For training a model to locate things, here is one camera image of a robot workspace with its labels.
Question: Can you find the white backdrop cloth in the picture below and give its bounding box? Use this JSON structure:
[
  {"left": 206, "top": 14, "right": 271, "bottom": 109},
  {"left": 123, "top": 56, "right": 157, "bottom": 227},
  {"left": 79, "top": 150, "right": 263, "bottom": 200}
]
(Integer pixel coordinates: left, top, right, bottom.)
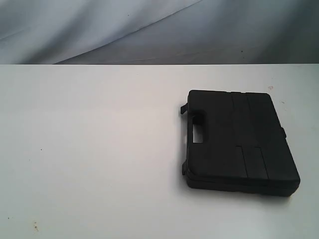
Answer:
[{"left": 0, "top": 0, "right": 319, "bottom": 64}]

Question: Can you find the black plastic carrying case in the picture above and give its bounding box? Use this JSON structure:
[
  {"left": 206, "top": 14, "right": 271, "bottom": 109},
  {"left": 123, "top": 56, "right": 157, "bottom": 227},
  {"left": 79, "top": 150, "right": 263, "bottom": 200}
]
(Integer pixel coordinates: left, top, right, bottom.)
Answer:
[{"left": 180, "top": 90, "right": 301, "bottom": 197}]

